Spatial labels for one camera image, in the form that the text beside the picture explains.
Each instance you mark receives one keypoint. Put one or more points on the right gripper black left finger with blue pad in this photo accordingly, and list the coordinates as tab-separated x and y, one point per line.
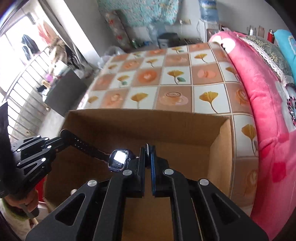
96	210

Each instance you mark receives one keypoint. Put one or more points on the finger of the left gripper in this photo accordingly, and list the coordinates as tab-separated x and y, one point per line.
59	142

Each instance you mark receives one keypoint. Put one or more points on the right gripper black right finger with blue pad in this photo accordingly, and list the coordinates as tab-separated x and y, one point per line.
200	211

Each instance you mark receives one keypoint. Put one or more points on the black smart watch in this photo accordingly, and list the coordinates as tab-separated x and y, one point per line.
116	161

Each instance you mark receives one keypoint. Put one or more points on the person's hand holding gripper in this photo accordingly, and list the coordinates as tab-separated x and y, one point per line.
30	201

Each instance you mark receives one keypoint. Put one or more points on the dark grey cabinet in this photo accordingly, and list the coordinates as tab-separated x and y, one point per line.
65	92

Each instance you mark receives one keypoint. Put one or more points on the pink floral blanket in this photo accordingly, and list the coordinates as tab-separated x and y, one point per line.
275	195

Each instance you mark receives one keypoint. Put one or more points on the patterned rolled cushion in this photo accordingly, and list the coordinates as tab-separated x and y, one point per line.
118	30

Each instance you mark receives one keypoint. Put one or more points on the ginkgo pattern bed sheet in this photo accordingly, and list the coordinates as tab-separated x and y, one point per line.
195	92

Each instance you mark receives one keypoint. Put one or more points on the teal floral hanging cloth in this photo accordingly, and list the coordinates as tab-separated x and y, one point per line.
142	13

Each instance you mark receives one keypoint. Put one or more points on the green lace pillow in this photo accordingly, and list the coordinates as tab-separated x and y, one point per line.
272	56

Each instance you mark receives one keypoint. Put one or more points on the blue cartoon pillow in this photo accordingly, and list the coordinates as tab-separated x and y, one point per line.
286	43

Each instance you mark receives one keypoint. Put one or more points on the water dispenser bottle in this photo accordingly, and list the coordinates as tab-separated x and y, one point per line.
208	10

